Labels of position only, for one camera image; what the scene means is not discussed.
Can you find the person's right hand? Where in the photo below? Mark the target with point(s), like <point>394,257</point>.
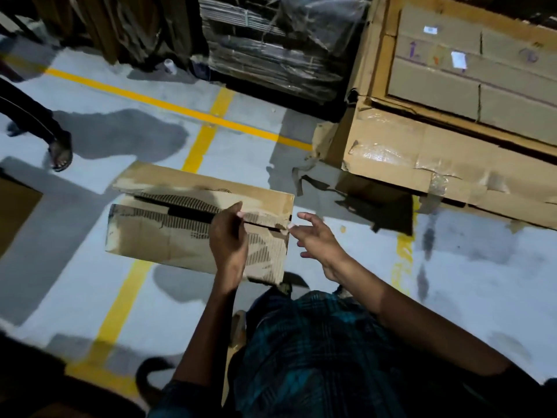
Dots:
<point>322,248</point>

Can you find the person's left hand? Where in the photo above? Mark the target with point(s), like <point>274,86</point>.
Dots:
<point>228,248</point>

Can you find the cardboard box with torn surface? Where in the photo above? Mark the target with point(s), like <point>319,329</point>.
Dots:
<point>148,239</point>

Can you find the pile of brown cardboard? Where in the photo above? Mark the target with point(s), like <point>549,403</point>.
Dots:
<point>391,169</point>

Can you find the person's left forearm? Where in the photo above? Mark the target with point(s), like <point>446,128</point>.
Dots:
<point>204,339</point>

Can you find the person's right forearm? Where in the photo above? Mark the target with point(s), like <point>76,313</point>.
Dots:
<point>426,317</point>

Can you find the stacks of cartons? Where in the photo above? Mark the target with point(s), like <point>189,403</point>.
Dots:
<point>261,60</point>
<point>130,26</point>

